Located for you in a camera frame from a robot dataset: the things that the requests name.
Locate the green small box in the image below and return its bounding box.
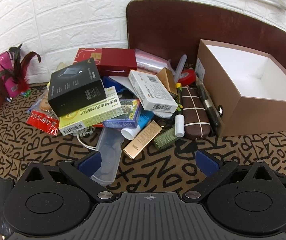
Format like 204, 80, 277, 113
153, 127, 179, 150

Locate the gold small carton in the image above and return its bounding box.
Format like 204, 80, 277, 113
157, 68, 177, 96

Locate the red flat box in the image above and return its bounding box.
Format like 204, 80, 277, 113
74, 48, 102, 65

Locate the black yellow marker pen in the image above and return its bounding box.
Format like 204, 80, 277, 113
174, 82, 185, 138

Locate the large pink cardboard box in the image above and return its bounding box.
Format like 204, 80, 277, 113
196, 40, 286, 137

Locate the blue tiger card box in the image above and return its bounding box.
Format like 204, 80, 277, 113
102, 99, 142, 129

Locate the white drawstring cord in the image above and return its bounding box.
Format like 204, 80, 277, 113
76, 127, 98, 151

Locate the brown plaid glasses case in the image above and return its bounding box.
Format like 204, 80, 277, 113
182, 86, 211, 140

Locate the clear zip bag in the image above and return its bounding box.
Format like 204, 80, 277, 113
134, 49, 175, 74

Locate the pink bottle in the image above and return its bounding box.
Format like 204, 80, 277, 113
0, 51, 19, 98

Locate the red snack packet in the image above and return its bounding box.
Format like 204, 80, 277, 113
26, 110, 59, 136

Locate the blue white tube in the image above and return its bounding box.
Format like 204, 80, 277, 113
121, 110, 154, 140

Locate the clear plastic case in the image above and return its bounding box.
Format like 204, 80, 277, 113
91, 127, 124, 186

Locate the red tape roll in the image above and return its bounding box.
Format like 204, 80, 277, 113
178, 69, 196, 86

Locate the yellow white medicine box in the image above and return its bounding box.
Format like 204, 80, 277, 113
59, 86, 123, 135

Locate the black charger box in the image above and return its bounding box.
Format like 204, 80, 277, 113
48, 58, 106, 117

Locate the dark red gift box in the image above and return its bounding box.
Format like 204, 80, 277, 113
97, 48, 138, 76

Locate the dark red feather toy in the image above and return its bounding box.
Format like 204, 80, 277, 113
0, 43, 41, 95

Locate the translucent white tube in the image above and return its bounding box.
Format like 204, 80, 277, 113
176, 54, 187, 78

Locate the black silver pen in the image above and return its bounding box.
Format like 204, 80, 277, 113
196, 79, 220, 128

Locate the white barcode box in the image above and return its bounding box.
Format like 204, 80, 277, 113
128, 70, 178, 114

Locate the gold slim box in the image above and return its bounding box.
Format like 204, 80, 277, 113
123, 121, 161, 159

